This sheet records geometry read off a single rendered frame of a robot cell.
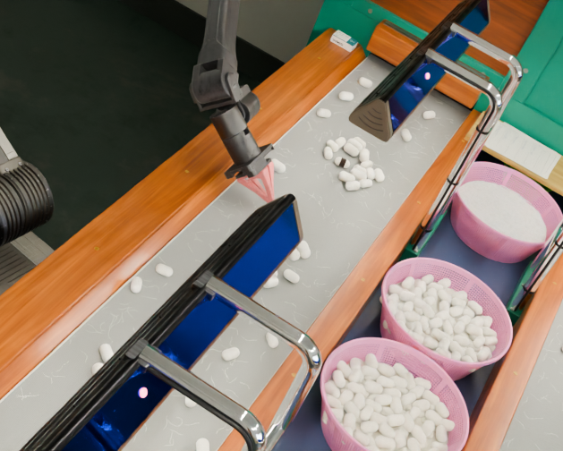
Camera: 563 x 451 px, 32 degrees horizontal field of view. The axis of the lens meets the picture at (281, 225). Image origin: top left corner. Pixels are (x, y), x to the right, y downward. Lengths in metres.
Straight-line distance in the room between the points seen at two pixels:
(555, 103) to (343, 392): 1.06
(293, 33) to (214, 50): 1.71
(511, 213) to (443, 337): 0.51
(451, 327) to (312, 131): 0.58
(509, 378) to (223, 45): 0.81
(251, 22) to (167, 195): 1.85
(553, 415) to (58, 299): 0.90
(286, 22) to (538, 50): 1.36
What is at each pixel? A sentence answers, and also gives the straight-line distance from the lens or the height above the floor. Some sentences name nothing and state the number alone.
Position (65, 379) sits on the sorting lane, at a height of 0.74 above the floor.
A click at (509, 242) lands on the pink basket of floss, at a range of 2.18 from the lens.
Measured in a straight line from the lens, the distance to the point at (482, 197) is 2.30.
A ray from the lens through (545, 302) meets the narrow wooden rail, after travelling 2.07.
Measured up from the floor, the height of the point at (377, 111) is 1.09.
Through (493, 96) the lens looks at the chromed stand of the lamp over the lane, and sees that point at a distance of 1.88.
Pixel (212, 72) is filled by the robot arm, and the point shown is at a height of 0.96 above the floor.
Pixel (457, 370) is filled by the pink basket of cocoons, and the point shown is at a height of 0.74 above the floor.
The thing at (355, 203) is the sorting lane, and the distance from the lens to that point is 2.08.
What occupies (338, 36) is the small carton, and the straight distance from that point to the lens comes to 2.52.
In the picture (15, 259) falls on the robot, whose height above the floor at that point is 0.48.
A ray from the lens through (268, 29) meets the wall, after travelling 3.63.
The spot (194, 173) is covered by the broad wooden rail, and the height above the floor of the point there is 0.77.
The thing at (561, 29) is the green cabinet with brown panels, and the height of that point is 1.05.
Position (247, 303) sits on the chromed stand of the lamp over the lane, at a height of 1.12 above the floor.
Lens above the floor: 1.96
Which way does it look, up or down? 39 degrees down
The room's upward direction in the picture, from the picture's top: 24 degrees clockwise
